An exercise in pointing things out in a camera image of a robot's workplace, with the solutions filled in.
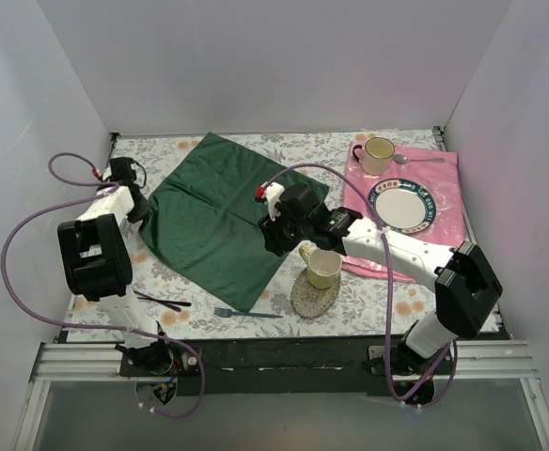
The yellow-green mug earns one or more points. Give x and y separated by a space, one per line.
323 267

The dark green cloth napkin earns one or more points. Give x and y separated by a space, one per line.
203 221

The cream enamel mug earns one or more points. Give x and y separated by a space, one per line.
374 156

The white plate green rim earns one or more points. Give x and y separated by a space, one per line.
403 205

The purple metal spoon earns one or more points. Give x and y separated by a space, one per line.
179 303

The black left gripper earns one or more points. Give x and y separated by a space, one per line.
140 209

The speckled round coaster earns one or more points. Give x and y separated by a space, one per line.
309 302

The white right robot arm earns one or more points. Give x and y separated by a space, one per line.
462 280

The blue plastic fork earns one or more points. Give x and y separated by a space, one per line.
229 313

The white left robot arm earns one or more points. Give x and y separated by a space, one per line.
95 258

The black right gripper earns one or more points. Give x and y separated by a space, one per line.
274 230

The silver spoon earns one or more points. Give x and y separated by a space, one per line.
402 159

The aluminium frame rail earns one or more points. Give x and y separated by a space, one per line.
474 360

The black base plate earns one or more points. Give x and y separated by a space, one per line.
307 365

